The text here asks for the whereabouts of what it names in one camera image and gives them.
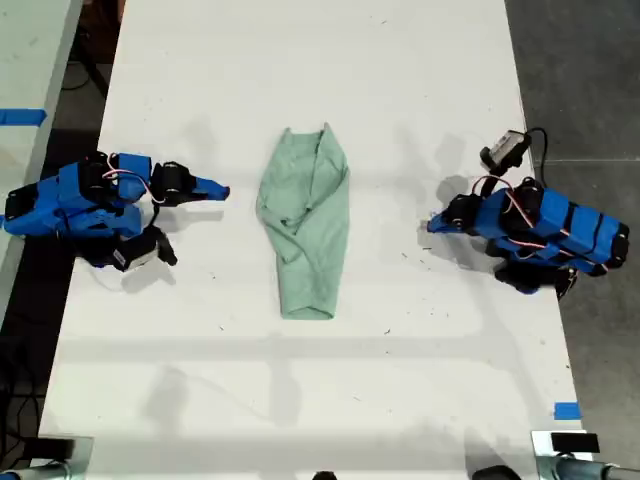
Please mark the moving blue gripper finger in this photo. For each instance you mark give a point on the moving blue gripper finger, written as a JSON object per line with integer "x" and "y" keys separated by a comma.
{"x": 450, "y": 228}
{"x": 206, "y": 194}

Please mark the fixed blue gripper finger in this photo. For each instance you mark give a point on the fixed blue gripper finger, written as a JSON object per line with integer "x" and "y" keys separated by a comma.
{"x": 441, "y": 218}
{"x": 212, "y": 184}

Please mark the pale green T-shirt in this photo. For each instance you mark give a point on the pale green T-shirt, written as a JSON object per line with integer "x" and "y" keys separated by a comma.
{"x": 310, "y": 225}

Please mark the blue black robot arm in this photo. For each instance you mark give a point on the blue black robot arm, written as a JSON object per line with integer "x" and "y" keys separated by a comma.
{"x": 575, "y": 225}
{"x": 45, "y": 210}

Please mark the long blue tape strip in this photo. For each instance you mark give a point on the long blue tape strip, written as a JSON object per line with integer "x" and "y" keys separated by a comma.
{"x": 22, "y": 116}

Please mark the white side table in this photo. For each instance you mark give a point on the white side table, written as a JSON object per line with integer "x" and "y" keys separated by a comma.
{"x": 25, "y": 50}

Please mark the short blue tape strip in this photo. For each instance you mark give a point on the short blue tape strip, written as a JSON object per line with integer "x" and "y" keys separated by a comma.
{"x": 567, "y": 411}

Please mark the white plate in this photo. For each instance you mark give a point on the white plate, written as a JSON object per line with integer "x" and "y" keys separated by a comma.
{"x": 540, "y": 442}

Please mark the small black box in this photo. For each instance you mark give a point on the small black box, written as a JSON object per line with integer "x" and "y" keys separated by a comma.
{"x": 575, "y": 443}
{"x": 55, "y": 447}

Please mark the large black round object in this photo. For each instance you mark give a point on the large black round object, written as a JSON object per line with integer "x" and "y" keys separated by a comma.
{"x": 494, "y": 474}

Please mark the small black round object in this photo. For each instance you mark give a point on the small black round object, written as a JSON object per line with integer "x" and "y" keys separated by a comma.
{"x": 324, "y": 476}

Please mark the black camera stalk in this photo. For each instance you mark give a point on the black camera stalk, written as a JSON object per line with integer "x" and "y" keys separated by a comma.
{"x": 152, "y": 216}
{"x": 502, "y": 175}

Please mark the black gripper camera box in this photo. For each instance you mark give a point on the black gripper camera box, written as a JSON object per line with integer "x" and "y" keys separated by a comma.
{"x": 142, "y": 250}
{"x": 505, "y": 147}

